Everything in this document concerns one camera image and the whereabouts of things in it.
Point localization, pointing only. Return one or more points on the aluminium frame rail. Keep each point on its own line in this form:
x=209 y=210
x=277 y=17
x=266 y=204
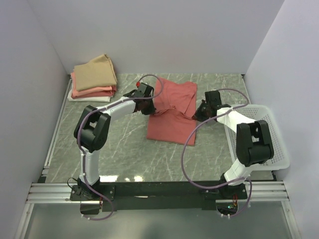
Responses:
x=59 y=193

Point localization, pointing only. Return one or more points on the folded tan t-shirt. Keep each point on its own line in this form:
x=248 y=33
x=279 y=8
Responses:
x=98 y=72

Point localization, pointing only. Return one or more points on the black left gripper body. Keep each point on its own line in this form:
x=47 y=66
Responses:
x=148 y=107

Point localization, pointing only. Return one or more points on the white plastic basket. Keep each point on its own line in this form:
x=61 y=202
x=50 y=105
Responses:
x=254 y=139

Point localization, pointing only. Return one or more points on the red t-shirt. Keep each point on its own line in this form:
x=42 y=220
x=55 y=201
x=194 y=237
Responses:
x=175 y=107

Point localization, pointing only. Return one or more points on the folded pink t-shirt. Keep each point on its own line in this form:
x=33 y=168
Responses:
x=107 y=91

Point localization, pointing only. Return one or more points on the black base beam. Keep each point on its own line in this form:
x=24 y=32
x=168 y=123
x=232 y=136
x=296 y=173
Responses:
x=114 y=196

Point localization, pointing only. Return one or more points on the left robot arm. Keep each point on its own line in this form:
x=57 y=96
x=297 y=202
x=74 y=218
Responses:
x=92 y=130

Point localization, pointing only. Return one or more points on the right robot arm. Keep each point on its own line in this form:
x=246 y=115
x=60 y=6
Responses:
x=237 y=173

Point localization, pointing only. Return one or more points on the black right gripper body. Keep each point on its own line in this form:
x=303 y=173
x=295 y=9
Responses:
x=204 y=108

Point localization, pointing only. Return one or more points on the folded white t-shirt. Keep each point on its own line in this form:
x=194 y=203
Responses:
x=89 y=99

